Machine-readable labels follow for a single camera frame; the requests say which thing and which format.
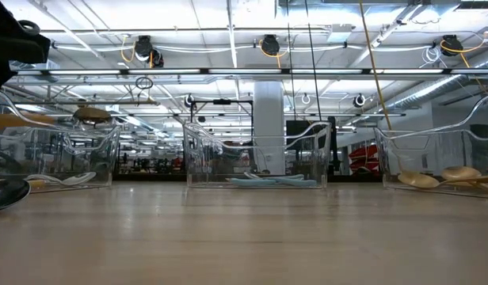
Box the thin black hanging cable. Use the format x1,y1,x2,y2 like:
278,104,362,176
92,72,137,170
285,0,299,120

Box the silver air duct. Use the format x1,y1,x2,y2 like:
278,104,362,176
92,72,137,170
386,59,488,112

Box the red machine cover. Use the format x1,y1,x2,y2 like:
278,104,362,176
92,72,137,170
348,143,379,174

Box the black ceiling cable reel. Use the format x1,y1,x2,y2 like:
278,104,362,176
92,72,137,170
260,33,283,56
132,34,165,68
440,34,465,57

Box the black monitor screen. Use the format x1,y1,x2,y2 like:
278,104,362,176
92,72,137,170
285,116,339,175

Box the long ceiling light bar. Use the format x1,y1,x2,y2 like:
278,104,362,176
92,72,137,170
13,67,488,76

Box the wooden spoons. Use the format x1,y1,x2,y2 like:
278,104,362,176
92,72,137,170
397,172,488,189

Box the clear plastic bin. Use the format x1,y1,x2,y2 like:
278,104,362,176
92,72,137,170
372,91,488,197
0,86,122,193
182,120,333,189

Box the yellow hanging cable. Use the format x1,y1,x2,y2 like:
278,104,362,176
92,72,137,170
357,0,395,134

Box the black gantry frame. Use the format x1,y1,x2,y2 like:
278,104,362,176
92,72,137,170
189,98,255,138

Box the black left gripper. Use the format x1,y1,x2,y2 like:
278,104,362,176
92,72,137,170
0,0,51,90

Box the white pillar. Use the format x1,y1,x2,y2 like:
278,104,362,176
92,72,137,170
253,81,287,175

